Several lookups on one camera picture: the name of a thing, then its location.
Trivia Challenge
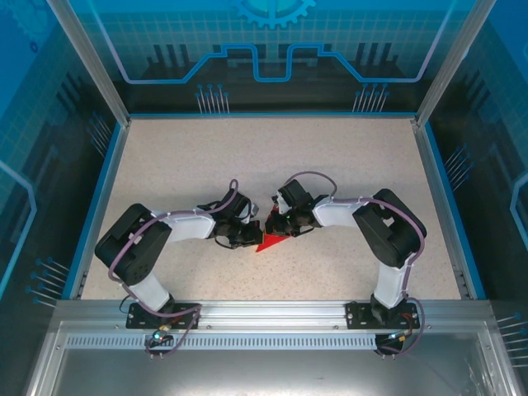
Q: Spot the steel sheet panel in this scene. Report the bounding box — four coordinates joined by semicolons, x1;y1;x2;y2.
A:
24;321;523;396

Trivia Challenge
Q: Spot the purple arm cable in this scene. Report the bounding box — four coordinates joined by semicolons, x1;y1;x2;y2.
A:
284;171;427;304
107;178;240;313

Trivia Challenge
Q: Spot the blue and silver side rail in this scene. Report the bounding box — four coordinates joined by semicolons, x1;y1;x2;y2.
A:
412;117;488;300
61;122;130;300

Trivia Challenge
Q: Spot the aluminium frame post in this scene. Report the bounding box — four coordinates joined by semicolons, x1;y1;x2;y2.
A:
45;0;132;127
413;0;498;127

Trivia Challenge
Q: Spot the aluminium mounting rail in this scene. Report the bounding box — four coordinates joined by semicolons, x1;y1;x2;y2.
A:
55;299;492;331

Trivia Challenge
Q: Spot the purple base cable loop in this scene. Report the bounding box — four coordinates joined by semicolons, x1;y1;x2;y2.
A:
375;299;428;356
144;304;205;359

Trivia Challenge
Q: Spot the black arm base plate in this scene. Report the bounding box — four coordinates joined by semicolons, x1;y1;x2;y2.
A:
345;299;426;330
125;302;203;331

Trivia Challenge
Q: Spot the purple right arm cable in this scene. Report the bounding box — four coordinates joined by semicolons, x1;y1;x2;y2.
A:
284;171;427;304

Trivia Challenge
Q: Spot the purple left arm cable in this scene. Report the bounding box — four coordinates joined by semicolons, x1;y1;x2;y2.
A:
107;178;240;313

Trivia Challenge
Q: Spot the slotted silver cable duct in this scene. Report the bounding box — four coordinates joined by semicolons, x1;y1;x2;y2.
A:
65;334;384;351

